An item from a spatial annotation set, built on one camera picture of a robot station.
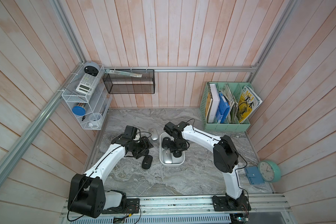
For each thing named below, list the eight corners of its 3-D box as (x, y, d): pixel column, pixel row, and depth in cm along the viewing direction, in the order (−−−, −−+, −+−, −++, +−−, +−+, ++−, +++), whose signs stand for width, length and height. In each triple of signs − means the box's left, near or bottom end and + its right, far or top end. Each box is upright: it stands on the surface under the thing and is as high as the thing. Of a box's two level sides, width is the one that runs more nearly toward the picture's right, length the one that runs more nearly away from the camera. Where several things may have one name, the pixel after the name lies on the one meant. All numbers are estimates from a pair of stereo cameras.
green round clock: (263, 184, 82) (276, 178, 73) (256, 167, 89) (266, 159, 80) (272, 184, 82) (285, 178, 73) (264, 167, 89) (275, 159, 80)
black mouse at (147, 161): (141, 168, 89) (140, 166, 87) (145, 156, 94) (144, 154, 92) (149, 169, 88) (149, 168, 86) (152, 157, 93) (152, 155, 91)
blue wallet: (250, 184, 83) (252, 182, 81) (244, 167, 89) (245, 166, 87) (262, 184, 83) (264, 182, 81) (255, 167, 89) (257, 166, 87)
